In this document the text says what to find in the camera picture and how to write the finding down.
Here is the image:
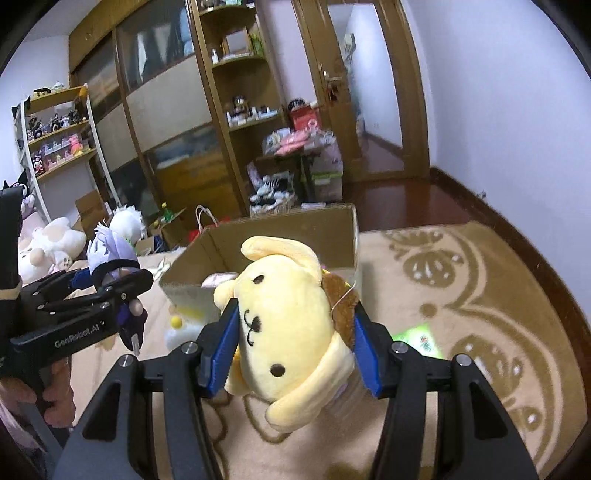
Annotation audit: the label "storage box with green lid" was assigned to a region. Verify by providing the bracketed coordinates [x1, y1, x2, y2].
[311, 143, 345, 204]

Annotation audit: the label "black purple plush toy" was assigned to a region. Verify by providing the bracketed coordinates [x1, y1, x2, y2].
[2, 169, 36, 219]

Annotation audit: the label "person's left hand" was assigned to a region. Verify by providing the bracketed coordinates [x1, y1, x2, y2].
[0, 357, 77, 432]

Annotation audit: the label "pink eared plush toy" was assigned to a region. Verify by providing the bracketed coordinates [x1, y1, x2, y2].
[202, 272, 241, 289]

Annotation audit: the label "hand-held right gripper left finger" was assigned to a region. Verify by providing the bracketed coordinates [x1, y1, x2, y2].
[54, 298, 241, 480]

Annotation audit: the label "white yellow plush toy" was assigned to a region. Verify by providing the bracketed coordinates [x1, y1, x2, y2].
[165, 305, 218, 352]

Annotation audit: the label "wooden door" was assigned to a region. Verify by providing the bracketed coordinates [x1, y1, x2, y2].
[295, 0, 433, 186]

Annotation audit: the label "white round plush toy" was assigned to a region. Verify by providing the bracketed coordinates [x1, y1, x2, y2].
[108, 205, 145, 246]

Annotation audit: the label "pile of pink packets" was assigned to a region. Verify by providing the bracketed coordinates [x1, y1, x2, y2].
[262, 129, 339, 158]

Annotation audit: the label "small dark table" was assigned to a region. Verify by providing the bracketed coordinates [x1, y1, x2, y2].
[254, 148, 324, 205]

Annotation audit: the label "yellow dog plush toy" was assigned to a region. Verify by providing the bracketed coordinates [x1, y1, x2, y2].
[213, 236, 361, 433]

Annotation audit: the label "white rack with wooden shelves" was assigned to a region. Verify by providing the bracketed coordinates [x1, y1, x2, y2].
[11, 85, 117, 223]

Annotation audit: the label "wooden wardrobe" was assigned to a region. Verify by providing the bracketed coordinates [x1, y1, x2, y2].
[68, 0, 246, 228]

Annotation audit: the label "paper bag with handles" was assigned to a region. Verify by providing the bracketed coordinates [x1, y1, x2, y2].
[187, 205, 221, 246]

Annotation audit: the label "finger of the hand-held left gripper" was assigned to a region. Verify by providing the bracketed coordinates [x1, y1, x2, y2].
[34, 290, 139, 324]
[21, 267, 154, 302]

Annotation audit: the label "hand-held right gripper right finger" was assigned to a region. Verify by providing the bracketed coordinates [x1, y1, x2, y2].
[353, 304, 540, 480]

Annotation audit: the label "basket of black white toys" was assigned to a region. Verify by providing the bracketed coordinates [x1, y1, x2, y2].
[248, 172, 299, 219]

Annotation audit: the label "wooden corner shelf unit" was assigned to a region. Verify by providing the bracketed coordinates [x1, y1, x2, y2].
[191, 0, 302, 219]

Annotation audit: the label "person's left forearm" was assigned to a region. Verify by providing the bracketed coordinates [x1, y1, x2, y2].
[0, 401, 47, 455]

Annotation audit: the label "purple white haired doll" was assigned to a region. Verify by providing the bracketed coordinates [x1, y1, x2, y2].
[86, 222, 149, 356]

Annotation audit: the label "green packet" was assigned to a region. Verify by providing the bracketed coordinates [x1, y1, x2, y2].
[396, 323, 445, 360]

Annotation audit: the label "red box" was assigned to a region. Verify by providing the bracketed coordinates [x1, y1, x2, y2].
[290, 106, 325, 136]

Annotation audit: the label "small brown cardboard box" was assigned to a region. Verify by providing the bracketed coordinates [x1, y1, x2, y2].
[73, 189, 112, 237]

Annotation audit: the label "rows of small plush toys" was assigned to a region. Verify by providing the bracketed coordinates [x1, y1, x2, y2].
[22, 82, 99, 180]

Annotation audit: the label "cream bear plush toy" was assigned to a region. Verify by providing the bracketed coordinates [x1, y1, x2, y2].
[17, 216, 88, 285]

